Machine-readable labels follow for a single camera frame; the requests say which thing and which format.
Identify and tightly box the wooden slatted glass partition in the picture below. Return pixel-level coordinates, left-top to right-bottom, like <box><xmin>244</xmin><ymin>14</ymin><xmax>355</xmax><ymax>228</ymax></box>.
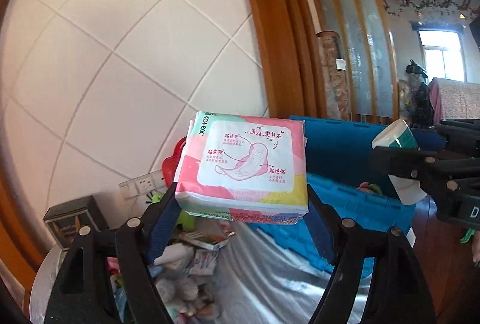
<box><xmin>312</xmin><ymin>0</ymin><xmax>400</xmax><ymax>124</ymax></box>

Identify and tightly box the green orange medicine box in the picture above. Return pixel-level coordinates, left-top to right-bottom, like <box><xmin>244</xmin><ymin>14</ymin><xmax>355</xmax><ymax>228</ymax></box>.
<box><xmin>179</xmin><ymin>231</ymin><xmax>229</xmax><ymax>251</ymax></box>

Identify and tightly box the rolled patterned carpet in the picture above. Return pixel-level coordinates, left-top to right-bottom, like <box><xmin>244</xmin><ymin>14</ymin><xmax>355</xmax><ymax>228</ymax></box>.
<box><xmin>316</xmin><ymin>31</ymin><xmax>352</xmax><ymax>121</ymax></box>

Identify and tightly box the red plastic toy suitcase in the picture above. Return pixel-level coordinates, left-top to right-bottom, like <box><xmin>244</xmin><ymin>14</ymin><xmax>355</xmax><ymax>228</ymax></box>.
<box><xmin>161</xmin><ymin>137</ymin><xmax>186</xmax><ymax>188</ymax></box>

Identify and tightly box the blue plastic storage crate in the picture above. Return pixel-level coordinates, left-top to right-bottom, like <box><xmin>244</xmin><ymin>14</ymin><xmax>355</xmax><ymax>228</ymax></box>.
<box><xmin>246</xmin><ymin>115</ymin><xmax>448</xmax><ymax>280</ymax></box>

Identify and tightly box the pink sanitary pad pack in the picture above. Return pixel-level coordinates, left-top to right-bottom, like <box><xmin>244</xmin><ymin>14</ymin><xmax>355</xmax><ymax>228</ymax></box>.
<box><xmin>174</xmin><ymin>111</ymin><xmax>308</xmax><ymax>225</ymax></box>

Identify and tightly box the blue white sachet pack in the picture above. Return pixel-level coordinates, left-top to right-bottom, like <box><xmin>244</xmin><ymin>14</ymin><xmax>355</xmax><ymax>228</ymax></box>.
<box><xmin>188</xmin><ymin>249</ymin><xmax>218</xmax><ymax>276</ymax></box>

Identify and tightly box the green frog plush toy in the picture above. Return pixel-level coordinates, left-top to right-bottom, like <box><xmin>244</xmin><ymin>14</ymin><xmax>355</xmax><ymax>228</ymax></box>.
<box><xmin>143</xmin><ymin>192</ymin><xmax>195</xmax><ymax>235</ymax></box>

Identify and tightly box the white teal medicine bottle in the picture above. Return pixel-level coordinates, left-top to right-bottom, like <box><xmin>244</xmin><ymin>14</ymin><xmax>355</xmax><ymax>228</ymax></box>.
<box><xmin>372</xmin><ymin>119</ymin><xmax>426</xmax><ymax>206</ymax></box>

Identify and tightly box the black framed box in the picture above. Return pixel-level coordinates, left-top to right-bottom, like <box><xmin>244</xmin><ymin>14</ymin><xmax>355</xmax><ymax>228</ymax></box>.
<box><xmin>43</xmin><ymin>196</ymin><xmax>109</xmax><ymax>251</ymax></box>

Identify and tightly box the white wall socket strip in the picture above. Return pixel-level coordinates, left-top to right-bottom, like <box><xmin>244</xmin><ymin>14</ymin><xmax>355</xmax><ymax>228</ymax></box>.
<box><xmin>119</xmin><ymin>169</ymin><xmax>166</xmax><ymax>199</ymax></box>

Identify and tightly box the light blue bed sheet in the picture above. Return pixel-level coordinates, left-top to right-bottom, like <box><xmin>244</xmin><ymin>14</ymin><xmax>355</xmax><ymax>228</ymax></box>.
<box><xmin>28</xmin><ymin>218</ymin><xmax>373</xmax><ymax>324</ymax></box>

